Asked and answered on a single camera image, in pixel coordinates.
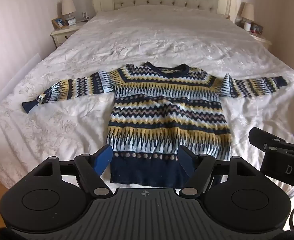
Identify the wooden photo frame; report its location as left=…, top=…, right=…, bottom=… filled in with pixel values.
left=52, top=17, right=66, bottom=29

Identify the patterned knit sweater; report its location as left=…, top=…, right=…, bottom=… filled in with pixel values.
left=22, top=63, right=289, bottom=188

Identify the dark picture frame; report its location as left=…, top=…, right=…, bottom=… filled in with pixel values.
left=251, top=23, right=264, bottom=34

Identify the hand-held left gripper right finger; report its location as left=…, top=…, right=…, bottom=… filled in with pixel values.
left=176, top=144, right=265, bottom=198

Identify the cream nightstand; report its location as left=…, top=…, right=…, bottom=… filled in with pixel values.
left=50, top=21, right=88, bottom=48
left=234, top=21, right=272, bottom=49

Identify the bed with white floral bedspread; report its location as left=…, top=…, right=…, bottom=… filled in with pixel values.
left=0, top=5, right=294, bottom=198

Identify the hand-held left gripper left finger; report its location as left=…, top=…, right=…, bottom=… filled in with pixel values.
left=27, top=144, right=114, bottom=198

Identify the table lamp with beige shade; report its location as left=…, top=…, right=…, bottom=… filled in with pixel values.
left=241, top=2, right=255, bottom=22
left=61, top=0, right=77, bottom=20

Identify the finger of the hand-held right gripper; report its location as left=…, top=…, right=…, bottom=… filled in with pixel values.
left=248, top=127, right=294, bottom=153

